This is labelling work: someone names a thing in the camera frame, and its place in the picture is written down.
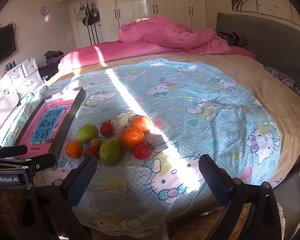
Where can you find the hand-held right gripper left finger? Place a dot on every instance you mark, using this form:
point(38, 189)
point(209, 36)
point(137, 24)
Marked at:
point(81, 180)

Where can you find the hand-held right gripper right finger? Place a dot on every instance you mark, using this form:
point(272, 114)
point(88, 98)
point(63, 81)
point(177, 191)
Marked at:
point(215, 180)

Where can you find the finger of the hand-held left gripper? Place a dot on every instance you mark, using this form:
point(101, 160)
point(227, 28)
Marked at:
point(40, 161)
point(7, 150)

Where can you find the orange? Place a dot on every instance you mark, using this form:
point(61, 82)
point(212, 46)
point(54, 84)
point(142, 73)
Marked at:
point(74, 149)
point(133, 138)
point(140, 123)

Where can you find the pink book tray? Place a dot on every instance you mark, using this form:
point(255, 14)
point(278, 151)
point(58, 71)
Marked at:
point(65, 130)

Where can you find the small yellow fruit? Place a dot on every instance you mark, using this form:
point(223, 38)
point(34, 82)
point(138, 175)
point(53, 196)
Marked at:
point(96, 142)

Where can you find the green apple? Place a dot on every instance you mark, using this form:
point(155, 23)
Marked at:
point(111, 151)
point(87, 133)

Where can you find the pink and blue book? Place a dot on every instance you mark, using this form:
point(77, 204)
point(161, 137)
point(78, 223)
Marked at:
point(47, 125)

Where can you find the white drawer chest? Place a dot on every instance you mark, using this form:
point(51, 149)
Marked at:
point(25, 72)

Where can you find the cat printed blue blanket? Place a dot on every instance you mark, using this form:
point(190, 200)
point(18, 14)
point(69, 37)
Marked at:
point(190, 100)

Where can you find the dark bag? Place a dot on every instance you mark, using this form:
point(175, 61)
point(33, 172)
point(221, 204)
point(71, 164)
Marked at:
point(48, 72)

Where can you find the pile of dark clothes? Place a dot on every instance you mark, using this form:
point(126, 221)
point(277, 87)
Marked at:
point(53, 57)

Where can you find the black television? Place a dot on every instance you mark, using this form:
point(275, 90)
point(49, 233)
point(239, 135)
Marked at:
point(1, 45)

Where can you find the dark patterned pillow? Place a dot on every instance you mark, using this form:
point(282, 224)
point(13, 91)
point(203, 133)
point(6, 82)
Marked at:
point(285, 80)

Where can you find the white door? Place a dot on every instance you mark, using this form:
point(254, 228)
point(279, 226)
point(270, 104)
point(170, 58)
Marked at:
point(77, 33)

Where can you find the dark striped pillow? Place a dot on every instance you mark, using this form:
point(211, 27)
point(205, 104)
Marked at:
point(232, 38)

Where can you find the black striped hanging bag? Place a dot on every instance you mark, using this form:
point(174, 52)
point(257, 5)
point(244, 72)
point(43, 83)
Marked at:
point(88, 18)

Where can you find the grey headboard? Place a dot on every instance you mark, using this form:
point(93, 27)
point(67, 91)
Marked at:
point(272, 37)

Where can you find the white hanging bag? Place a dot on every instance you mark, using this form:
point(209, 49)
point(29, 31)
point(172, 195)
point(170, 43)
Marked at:
point(80, 13)

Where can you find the pink quilt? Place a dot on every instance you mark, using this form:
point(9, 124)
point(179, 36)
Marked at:
point(165, 32)

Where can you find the grey hanging bag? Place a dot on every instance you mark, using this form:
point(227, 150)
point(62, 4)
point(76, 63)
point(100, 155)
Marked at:
point(96, 15)

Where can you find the white wardrobe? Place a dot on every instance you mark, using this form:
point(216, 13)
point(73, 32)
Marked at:
point(140, 5)

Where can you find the purple wall clock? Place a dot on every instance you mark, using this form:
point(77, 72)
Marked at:
point(44, 10)

